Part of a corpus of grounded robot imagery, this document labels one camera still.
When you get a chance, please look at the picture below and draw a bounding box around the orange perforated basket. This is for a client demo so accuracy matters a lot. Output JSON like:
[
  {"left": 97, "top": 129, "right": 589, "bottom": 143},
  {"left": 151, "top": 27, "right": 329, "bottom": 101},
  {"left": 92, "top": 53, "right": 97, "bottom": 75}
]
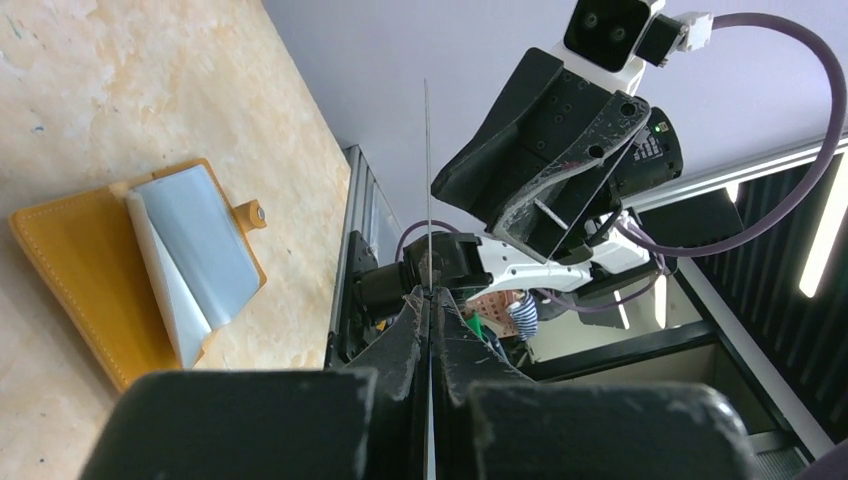
[{"left": 461, "top": 290, "right": 518, "bottom": 338}]

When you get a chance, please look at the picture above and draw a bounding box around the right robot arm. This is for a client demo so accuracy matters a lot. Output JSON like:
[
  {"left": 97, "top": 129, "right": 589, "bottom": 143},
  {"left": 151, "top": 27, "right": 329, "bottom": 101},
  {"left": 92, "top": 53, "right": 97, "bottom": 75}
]
[{"left": 402, "top": 48, "right": 683, "bottom": 303}]

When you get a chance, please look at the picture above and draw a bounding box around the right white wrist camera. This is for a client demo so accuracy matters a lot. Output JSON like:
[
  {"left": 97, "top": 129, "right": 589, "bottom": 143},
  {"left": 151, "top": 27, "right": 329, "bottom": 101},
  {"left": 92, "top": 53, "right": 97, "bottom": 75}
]
[{"left": 549, "top": 0, "right": 714, "bottom": 96}]

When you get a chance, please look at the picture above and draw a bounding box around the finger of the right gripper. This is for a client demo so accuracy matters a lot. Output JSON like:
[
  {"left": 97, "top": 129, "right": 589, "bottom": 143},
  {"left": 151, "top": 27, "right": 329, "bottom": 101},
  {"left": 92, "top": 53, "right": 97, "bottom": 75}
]
[
  {"left": 486, "top": 93, "right": 651, "bottom": 262},
  {"left": 431, "top": 47, "right": 612, "bottom": 225}
]

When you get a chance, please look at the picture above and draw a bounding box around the striped cloth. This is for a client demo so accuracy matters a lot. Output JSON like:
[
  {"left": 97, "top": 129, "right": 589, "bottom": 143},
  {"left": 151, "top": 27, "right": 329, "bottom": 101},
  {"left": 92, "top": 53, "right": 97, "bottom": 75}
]
[{"left": 507, "top": 291, "right": 539, "bottom": 341}]

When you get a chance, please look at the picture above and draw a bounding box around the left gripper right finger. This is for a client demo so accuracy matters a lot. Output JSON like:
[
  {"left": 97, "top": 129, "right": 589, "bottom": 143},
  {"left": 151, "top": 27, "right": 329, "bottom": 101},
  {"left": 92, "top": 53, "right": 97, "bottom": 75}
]
[{"left": 430, "top": 287, "right": 760, "bottom": 479}]

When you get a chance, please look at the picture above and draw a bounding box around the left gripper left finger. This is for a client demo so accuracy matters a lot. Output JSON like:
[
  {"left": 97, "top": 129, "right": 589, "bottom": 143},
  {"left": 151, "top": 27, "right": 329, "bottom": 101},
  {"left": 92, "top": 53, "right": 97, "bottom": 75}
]
[{"left": 81, "top": 287, "right": 430, "bottom": 479}]

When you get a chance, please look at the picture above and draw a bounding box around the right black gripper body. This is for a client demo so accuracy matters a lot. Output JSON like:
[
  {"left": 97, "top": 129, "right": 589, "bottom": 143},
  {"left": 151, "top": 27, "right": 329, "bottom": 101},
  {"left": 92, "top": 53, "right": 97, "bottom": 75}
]
[{"left": 551, "top": 107, "right": 683, "bottom": 265}]

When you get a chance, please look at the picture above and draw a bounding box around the green box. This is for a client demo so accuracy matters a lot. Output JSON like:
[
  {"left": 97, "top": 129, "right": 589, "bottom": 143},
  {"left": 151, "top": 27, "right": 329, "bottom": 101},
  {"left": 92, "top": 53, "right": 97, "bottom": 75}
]
[{"left": 464, "top": 311, "right": 485, "bottom": 340}]

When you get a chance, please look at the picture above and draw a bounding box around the orange leather card holder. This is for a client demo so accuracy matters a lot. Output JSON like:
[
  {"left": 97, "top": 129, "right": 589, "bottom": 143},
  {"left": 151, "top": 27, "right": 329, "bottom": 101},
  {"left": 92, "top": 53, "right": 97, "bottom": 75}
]
[{"left": 9, "top": 158, "right": 267, "bottom": 391}]

